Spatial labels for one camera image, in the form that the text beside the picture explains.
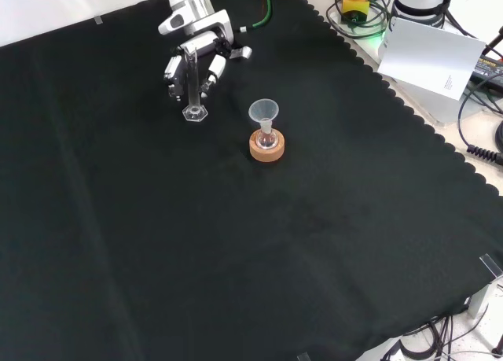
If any black power adapter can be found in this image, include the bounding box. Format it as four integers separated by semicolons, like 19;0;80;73
468;55;503;91

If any yellow stop button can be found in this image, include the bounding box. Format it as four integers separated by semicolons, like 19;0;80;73
340;0;373;26

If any green cable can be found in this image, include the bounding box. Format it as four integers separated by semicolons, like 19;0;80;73
239;0;274;34

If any black cable loop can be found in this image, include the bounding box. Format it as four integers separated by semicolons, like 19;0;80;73
325;0;395;39

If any clear plastic funnel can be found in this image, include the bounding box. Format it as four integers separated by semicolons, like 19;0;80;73
248;98;281;132

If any black cloth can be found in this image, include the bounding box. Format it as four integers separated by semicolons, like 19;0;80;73
0;0;503;361

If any black coiled cable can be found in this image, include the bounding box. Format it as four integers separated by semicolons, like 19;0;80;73
457;83;503;166

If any grey metal box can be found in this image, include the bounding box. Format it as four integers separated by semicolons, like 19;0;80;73
377;72;472;127

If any clear round-bottom flask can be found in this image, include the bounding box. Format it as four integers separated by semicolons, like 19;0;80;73
255;118;280;150

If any pale board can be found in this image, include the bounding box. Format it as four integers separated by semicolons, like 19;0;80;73
376;16;488;102

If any clear glass graduated cylinder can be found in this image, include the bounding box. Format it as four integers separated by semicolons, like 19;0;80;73
181;47;209;124

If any cork ring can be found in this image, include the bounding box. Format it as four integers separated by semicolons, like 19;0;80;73
248;128;287;164

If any black cable bundle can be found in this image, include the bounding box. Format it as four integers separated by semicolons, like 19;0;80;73
387;312;503;361

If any grey metal bracket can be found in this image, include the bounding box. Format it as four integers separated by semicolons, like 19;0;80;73
466;253;503;319

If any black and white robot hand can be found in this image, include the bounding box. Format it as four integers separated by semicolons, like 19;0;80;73
157;8;254;103

